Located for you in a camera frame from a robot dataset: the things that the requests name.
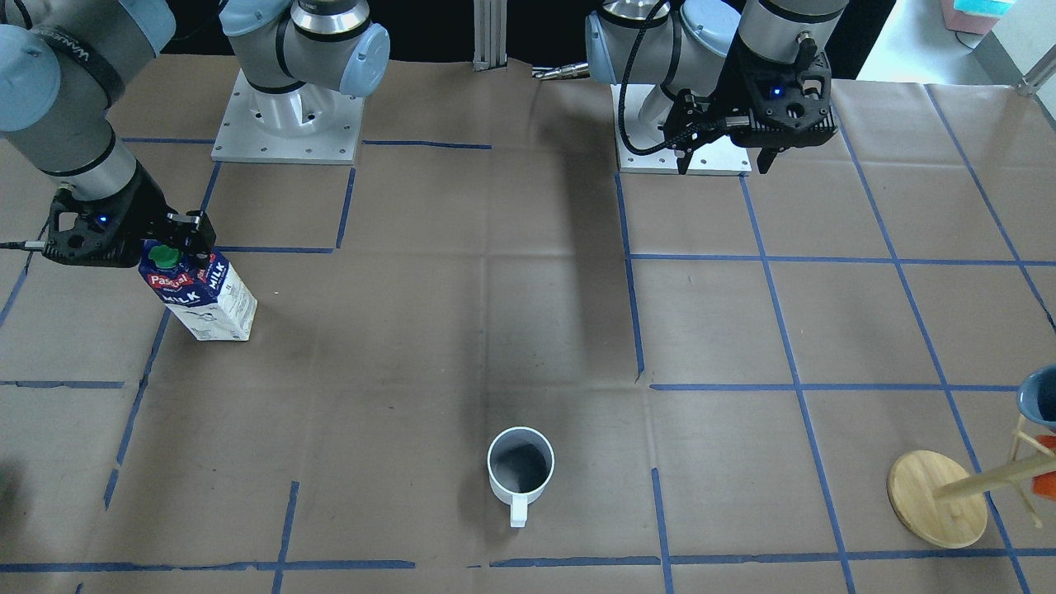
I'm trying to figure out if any blue mug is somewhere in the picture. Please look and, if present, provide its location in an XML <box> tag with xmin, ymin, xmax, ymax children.
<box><xmin>1017</xmin><ymin>364</ymin><xmax>1055</xmax><ymax>433</ymax></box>

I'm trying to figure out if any orange mug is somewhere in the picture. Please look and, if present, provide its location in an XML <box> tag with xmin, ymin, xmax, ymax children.
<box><xmin>1033</xmin><ymin>437</ymin><xmax>1056</xmax><ymax>501</ymax></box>

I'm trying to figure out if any aluminium frame post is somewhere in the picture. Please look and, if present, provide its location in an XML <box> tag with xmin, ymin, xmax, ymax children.
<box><xmin>472</xmin><ymin>0</ymin><xmax>508</xmax><ymax>72</ymax></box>

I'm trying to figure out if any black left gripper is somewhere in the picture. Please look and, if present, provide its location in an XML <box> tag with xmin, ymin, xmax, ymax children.
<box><xmin>675</xmin><ymin>37</ymin><xmax>840</xmax><ymax>174</ymax></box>

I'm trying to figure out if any blue white milk carton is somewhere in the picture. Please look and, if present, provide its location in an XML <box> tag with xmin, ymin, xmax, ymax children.
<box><xmin>139</xmin><ymin>240</ymin><xmax>257</xmax><ymax>342</ymax></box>

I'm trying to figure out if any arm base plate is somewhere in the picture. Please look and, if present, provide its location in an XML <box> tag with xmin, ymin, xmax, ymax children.
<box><xmin>211</xmin><ymin>72</ymin><xmax>365</xmax><ymax>166</ymax></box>
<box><xmin>615</xmin><ymin>82</ymin><xmax>753</xmax><ymax>177</ymax></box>

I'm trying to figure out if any white mug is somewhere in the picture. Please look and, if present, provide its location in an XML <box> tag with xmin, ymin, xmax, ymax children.
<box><xmin>486</xmin><ymin>427</ymin><xmax>555</xmax><ymax>530</ymax></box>

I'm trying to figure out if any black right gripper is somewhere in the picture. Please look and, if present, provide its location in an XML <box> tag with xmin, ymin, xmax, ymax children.
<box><xmin>41</xmin><ymin>163</ymin><xmax>216</xmax><ymax>268</ymax></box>

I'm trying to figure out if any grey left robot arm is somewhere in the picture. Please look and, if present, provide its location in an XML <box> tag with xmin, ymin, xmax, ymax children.
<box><xmin>585</xmin><ymin>1</ymin><xmax>847</xmax><ymax>177</ymax></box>

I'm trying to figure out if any wooden mug tree stand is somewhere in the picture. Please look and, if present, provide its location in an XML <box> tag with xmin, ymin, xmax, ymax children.
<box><xmin>886</xmin><ymin>415</ymin><xmax>1055</xmax><ymax>549</ymax></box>

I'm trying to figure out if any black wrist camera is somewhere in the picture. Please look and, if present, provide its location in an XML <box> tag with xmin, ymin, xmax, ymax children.
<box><xmin>660</xmin><ymin>89</ymin><xmax>728</xmax><ymax>153</ymax></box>

